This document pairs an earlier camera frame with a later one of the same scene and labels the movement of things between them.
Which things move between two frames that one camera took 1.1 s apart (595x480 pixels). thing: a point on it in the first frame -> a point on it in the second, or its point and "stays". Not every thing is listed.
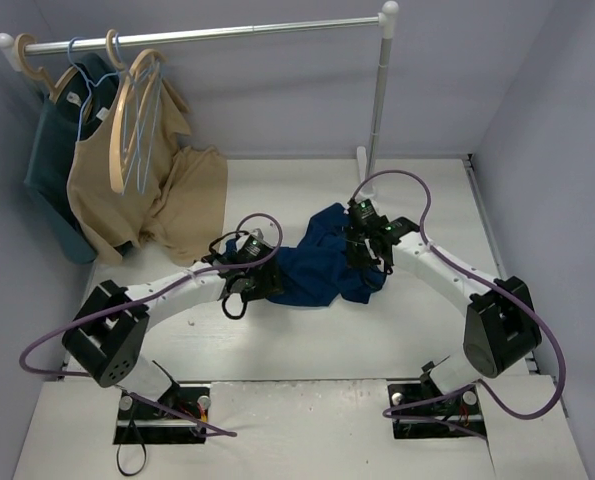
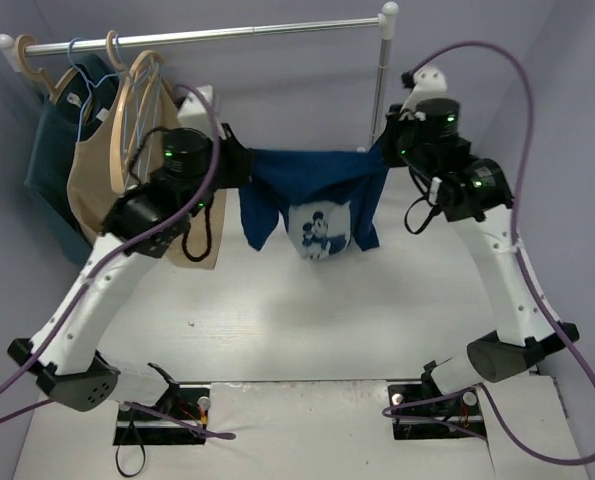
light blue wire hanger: x=88 y=82 stays
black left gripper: x=272 y=278 -> x=237 y=163
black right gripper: x=356 y=255 -> x=390 y=138
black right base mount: x=462 y=409 stays
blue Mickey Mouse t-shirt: x=321 y=269 -> x=326 y=198
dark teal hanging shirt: x=80 y=102 stays
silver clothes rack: x=367 y=156 stays
